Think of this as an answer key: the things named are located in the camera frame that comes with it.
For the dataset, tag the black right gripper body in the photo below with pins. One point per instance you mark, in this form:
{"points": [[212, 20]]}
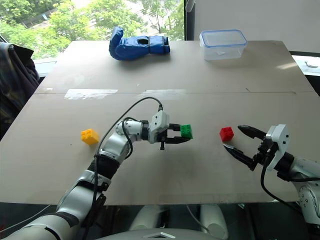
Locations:
{"points": [[265, 153]]}

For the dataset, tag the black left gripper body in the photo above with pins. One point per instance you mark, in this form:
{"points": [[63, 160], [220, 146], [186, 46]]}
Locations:
{"points": [[163, 138]]}

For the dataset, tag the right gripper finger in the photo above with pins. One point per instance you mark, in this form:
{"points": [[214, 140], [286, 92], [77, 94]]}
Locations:
{"points": [[252, 132], [241, 156]]}

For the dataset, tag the green toy brick cube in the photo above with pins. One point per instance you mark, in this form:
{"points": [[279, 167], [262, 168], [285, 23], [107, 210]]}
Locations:
{"points": [[186, 131]]}

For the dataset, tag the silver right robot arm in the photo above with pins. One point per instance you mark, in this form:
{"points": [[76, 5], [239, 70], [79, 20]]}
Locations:
{"points": [[308, 170]]}

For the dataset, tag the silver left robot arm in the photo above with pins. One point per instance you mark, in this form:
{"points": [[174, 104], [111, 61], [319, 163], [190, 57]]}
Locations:
{"points": [[113, 146]]}

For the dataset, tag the red toy brick cube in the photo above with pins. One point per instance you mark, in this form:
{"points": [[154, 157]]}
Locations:
{"points": [[226, 133]]}

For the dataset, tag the white rounded robot leg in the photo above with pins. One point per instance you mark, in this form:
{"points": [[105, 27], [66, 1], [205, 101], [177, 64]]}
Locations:
{"points": [[148, 217], [213, 220]]}

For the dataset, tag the yellow toy brick cube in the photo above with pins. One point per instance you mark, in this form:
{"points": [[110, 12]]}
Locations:
{"points": [[89, 136]]}

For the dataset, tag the blue boxing glove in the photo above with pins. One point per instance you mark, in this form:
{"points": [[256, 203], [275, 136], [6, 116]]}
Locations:
{"points": [[135, 47]]}

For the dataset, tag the clear container with blue lid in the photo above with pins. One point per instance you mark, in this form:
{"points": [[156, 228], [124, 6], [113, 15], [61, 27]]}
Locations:
{"points": [[223, 46]]}

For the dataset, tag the silver robot torso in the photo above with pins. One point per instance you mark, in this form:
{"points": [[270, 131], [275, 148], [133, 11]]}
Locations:
{"points": [[160, 235]]}

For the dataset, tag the dark plaid jacket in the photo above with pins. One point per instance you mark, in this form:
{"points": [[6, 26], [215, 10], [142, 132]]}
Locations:
{"points": [[15, 82]]}

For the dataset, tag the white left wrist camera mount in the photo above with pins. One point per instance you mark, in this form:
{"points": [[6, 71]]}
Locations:
{"points": [[158, 125]]}

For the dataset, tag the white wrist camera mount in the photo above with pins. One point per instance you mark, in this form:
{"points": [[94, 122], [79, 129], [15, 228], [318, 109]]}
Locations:
{"points": [[280, 140], [158, 125]]}

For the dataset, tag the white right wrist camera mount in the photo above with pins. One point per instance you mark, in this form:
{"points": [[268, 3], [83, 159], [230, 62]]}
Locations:
{"points": [[280, 140]]}

